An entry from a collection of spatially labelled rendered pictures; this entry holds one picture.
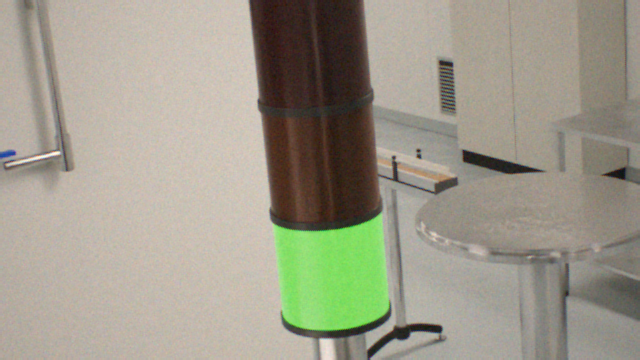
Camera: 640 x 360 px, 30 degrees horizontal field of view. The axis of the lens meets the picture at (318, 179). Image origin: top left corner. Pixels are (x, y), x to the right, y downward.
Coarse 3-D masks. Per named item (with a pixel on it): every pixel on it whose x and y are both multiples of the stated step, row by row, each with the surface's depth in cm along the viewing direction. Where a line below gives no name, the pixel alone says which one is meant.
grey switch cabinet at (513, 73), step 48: (480, 0) 787; (528, 0) 749; (576, 0) 715; (480, 48) 799; (528, 48) 760; (576, 48) 724; (624, 48) 745; (480, 96) 811; (528, 96) 770; (576, 96) 734; (624, 96) 753; (480, 144) 823; (528, 144) 781; (576, 144) 744
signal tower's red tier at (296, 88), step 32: (256, 0) 49; (288, 0) 48; (320, 0) 48; (352, 0) 49; (256, 32) 50; (288, 32) 49; (320, 32) 49; (352, 32) 50; (256, 64) 51; (288, 64) 49; (320, 64) 49; (352, 64) 50; (288, 96) 50; (320, 96) 49; (352, 96) 50
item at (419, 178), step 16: (384, 160) 532; (400, 160) 517; (416, 160) 518; (384, 176) 525; (400, 176) 515; (416, 176) 505; (432, 176) 504; (448, 176) 502; (416, 192) 508; (432, 192) 498
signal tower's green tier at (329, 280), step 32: (288, 256) 52; (320, 256) 52; (352, 256) 52; (384, 256) 54; (288, 288) 53; (320, 288) 52; (352, 288) 52; (384, 288) 54; (288, 320) 54; (320, 320) 52; (352, 320) 52
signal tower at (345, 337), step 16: (368, 96) 51; (272, 112) 50; (288, 112) 50; (304, 112) 50; (320, 112) 50; (336, 112) 50; (288, 224) 52; (304, 224) 51; (320, 224) 51; (336, 224) 51; (352, 224) 51; (384, 320) 54; (304, 336) 53; (320, 336) 53; (336, 336) 52; (352, 336) 54; (320, 352) 54; (336, 352) 54; (352, 352) 54
